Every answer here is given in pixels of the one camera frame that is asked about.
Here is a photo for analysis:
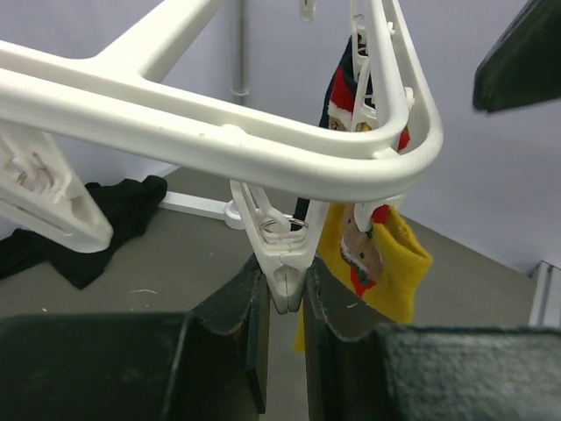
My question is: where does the yellow bear sock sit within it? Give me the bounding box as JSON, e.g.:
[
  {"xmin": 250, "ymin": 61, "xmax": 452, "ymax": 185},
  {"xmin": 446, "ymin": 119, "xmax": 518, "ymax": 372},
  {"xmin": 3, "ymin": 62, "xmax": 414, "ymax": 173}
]
[{"xmin": 292, "ymin": 202, "xmax": 435, "ymax": 353}]

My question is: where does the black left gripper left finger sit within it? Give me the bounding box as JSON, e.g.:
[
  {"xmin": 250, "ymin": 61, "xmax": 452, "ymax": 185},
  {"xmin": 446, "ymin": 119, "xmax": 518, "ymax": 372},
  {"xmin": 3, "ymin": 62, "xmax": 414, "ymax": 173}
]
[{"xmin": 1, "ymin": 258, "xmax": 270, "ymax": 420}]

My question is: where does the white clip sock hanger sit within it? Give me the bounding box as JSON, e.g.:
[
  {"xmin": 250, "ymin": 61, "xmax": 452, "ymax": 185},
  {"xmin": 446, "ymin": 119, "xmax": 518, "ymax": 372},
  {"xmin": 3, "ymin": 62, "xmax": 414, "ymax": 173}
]
[{"xmin": 1, "ymin": 1, "xmax": 443, "ymax": 314}]

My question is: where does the grey white drying rack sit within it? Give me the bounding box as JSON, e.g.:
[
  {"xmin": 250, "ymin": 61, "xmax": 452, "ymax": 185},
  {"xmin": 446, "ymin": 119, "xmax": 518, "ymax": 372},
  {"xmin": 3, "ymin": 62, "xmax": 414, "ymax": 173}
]
[{"xmin": 157, "ymin": 0, "xmax": 316, "ymax": 231}]

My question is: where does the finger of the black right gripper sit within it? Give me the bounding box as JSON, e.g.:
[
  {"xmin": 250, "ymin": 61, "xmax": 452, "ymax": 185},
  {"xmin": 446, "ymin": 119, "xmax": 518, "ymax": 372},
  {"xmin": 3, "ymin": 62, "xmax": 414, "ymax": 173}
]
[{"xmin": 472, "ymin": 0, "xmax": 560, "ymax": 113}]

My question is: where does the navy santa sock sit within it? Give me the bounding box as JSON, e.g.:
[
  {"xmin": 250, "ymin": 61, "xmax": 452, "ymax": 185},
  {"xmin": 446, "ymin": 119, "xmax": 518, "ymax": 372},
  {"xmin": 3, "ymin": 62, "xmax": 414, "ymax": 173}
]
[{"xmin": 295, "ymin": 34, "xmax": 413, "ymax": 216}]

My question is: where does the black garment on floor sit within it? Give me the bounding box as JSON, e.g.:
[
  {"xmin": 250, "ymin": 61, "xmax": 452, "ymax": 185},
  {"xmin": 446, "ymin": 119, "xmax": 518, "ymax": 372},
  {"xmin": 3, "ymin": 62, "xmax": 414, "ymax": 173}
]
[{"xmin": 1, "ymin": 175, "xmax": 168, "ymax": 290}]

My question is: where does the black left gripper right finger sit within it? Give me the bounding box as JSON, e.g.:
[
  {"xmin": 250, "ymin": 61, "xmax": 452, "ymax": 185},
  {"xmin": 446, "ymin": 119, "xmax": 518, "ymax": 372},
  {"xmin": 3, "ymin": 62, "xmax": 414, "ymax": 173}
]
[{"xmin": 302, "ymin": 260, "xmax": 560, "ymax": 420}]

